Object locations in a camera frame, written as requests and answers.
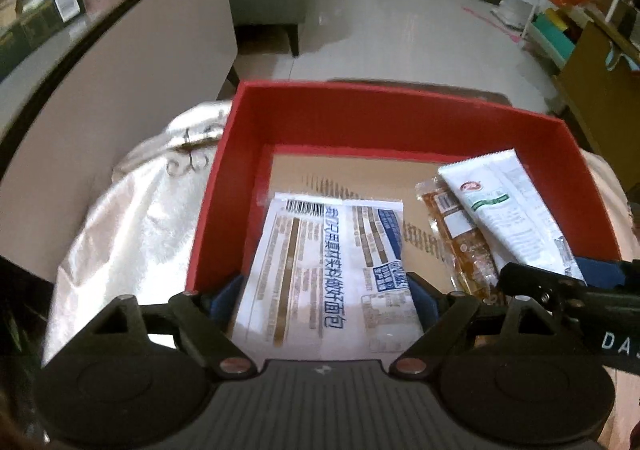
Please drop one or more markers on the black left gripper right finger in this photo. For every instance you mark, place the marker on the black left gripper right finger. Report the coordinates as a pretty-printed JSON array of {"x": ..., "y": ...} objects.
[{"x": 450, "y": 323}]

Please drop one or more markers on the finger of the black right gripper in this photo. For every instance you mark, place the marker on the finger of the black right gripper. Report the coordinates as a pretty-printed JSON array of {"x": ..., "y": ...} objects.
[{"x": 598, "y": 273}]

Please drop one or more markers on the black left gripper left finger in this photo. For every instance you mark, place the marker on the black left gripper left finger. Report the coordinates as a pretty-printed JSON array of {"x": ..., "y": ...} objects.
[{"x": 198, "y": 325}]

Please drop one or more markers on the white green snack packet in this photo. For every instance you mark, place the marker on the white green snack packet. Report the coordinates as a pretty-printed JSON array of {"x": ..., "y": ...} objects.
[{"x": 498, "y": 195}]

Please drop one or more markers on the white blue bread package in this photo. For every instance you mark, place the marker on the white blue bread package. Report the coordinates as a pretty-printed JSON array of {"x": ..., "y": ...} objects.
[{"x": 327, "y": 283}]

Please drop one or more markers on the clear brown pastry package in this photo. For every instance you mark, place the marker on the clear brown pastry package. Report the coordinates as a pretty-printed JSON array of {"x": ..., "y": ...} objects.
[{"x": 467, "y": 254}]

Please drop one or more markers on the wooden cabinet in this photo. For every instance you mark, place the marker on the wooden cabinet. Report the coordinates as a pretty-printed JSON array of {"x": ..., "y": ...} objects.
[{"x": 600, "y": 84}]

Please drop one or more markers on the red cardboard box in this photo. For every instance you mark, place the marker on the red cardboard box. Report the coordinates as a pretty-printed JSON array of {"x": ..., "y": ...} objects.
[{"x": 357, "y": 141}]

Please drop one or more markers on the beige coffee table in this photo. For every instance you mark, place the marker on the beige coffee table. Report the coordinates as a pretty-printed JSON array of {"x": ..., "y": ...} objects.
[{"x": 113, "y": 78}]

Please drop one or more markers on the dark green box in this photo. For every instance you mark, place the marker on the dark green box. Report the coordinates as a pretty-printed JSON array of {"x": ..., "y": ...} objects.
[{"x": 33, "y": 28}]

